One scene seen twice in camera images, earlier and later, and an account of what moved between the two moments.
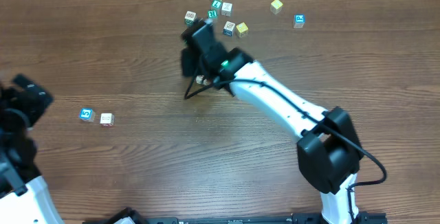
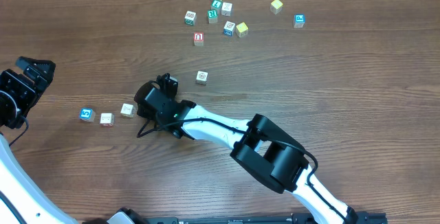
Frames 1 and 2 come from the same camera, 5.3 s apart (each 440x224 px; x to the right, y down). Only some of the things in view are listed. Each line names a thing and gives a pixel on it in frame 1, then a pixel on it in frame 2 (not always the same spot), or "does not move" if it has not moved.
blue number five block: [86, 114] does not move
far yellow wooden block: [276, 6] does not move
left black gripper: [17, 99] -> [10, 80]
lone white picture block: [199, 79] does not move
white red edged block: [107, 119] does not move
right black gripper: [187, 58] -> [144, 113]
